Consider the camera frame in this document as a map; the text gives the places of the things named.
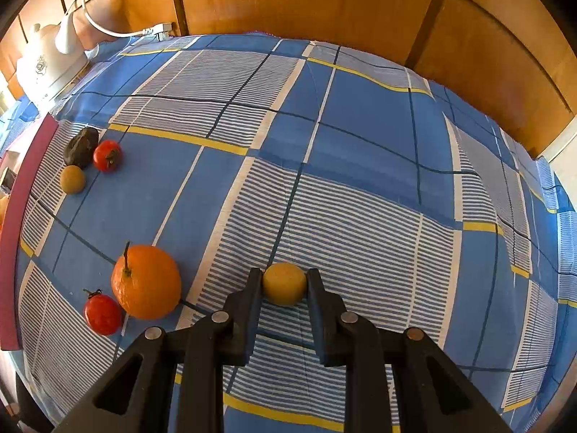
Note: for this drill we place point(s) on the dark brown wrinkled fruit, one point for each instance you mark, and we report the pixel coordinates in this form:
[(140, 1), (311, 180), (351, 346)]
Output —
[(81, 146)]

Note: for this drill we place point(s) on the orange with stem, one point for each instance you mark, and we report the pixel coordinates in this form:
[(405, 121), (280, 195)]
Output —
[(146, 284)]

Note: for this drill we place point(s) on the small yellow-green round fruit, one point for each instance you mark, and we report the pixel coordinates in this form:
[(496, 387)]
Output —
[(72, 179), (285, 283)]

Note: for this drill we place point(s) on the wooden panelled wardrobe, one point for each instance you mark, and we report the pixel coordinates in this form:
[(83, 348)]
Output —
[(360, 4)]

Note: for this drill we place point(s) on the white ceramic electric kettle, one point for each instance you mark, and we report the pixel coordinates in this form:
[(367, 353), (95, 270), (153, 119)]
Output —
[(49, 67)]

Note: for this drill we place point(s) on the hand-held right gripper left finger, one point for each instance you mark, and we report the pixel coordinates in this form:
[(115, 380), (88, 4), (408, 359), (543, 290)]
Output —
[(254, 297)]

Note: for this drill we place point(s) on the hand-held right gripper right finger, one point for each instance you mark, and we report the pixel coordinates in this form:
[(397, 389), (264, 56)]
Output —
[(315, 300)]

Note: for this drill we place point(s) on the white tray with pink rim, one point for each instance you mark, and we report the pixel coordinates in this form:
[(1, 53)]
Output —
[(27, 234)]

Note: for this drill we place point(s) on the red cherry tomato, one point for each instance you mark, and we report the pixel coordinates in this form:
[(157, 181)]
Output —
[(102, 313), (107, 156)]

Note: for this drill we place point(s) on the white power plug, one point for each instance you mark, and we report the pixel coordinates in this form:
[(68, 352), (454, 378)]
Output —
[(160, 30)]

